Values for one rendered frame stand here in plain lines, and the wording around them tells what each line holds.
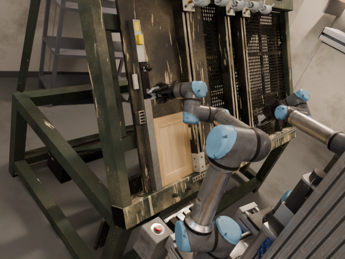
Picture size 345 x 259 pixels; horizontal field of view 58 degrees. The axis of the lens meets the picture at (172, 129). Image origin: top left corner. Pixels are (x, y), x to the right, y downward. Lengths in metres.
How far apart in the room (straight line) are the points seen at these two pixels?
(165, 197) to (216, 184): 0.80
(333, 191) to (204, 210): 0.44
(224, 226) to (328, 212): 0.38
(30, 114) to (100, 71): 0.94
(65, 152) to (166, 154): 0.65
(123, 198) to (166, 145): 0.42
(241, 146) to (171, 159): 0.94
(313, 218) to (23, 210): 2.17
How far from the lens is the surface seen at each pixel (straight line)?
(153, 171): 1.80
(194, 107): 1.39
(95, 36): 1.58
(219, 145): 1.02
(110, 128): 1.57
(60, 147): 2.13
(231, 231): 1.31
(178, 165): 1.97
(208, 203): 1.15
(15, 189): 2.94
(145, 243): 1.64
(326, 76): 5.80
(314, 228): 1.28
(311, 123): 1.61
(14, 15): 4.14
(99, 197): 1.87
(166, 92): 1.49
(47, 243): 2.62
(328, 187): 1.20
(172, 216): 1.97
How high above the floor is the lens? 2.15
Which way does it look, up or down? 32 degrees down
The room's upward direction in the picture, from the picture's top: 21 degrees clockwise
